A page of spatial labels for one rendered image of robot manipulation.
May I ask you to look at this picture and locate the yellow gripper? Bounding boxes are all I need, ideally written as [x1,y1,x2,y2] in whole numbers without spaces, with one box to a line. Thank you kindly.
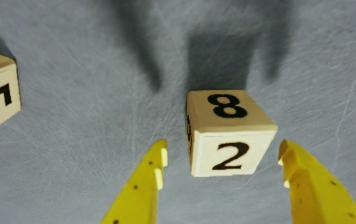
[99,139,356,224]

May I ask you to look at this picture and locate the cream number cube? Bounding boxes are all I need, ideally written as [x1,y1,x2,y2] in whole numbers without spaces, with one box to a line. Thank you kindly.
[186,90,278,177]
[0,55,21,124]

